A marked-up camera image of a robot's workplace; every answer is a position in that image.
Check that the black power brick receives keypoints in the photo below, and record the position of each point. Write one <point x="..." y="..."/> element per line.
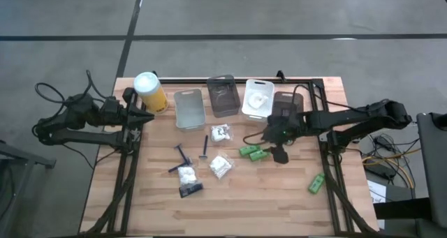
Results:
<point x="380" y="171"/>

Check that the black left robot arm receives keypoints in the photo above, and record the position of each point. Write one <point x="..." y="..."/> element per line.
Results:
<point x="80" y="137"/>

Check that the blue disposable razor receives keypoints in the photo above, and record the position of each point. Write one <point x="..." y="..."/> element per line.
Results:
<point x="183" y="155"/>
<point x="205" y="143"/>
<point x="176" y="168"/>

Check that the grey office chair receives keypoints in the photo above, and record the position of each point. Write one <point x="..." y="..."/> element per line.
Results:
<point x="434" y="161"/>

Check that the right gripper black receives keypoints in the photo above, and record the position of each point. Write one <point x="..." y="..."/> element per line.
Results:
<point x="283" y="128"/>

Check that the clear bag of cotton swabs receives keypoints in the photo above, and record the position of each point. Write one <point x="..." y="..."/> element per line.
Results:
<point x="220" y="166"/>

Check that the clear bag of white cotton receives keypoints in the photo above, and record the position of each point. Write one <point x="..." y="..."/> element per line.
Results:
<point x="257" y="100"/>

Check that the white paper sheet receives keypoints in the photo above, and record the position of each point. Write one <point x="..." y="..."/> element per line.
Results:
<point x="377" y="192"/>

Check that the dark grey plastic bin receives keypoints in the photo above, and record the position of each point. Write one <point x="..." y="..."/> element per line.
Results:
<point x="288" y="98"/>

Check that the cotton bag with black script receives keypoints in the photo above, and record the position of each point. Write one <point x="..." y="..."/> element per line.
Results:
<point x="220" y="133"/>

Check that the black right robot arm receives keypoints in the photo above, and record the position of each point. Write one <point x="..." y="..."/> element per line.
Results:
<point x="349" y="119"/>

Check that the grey metal stand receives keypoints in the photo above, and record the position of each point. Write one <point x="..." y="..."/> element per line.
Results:
<point x="24" y="157"/>

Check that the yellow canister with white lid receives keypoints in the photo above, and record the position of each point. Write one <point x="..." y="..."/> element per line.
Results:
<point x="152" y="95"/>

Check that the smoky translucent plastic bin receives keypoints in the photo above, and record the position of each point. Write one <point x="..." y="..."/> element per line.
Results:
<point x="223" y="105"/>

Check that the white plastic bin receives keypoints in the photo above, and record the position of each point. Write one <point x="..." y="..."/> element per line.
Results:
<point x="249" y="114"/>

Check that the light grey plastic bin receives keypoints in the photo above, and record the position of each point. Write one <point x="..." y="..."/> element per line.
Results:
<point x="190" y="112"/>

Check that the clear bag of cotton balls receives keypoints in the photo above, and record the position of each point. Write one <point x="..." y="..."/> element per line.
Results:
<point x="186" y="175"/>

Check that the black aluminium table frame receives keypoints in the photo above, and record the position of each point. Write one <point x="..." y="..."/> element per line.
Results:
<point x="227" y="81"/>

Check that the black packet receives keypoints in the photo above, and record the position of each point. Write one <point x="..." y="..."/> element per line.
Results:
<point x="191" y="191"/>

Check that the small black clamp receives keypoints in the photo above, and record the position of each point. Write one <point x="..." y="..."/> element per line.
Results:
<point x="281" y="75"/>
<point x="154" y="74"/>

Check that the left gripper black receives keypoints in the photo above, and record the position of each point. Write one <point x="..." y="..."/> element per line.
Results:
<point x="117" y="112"/>

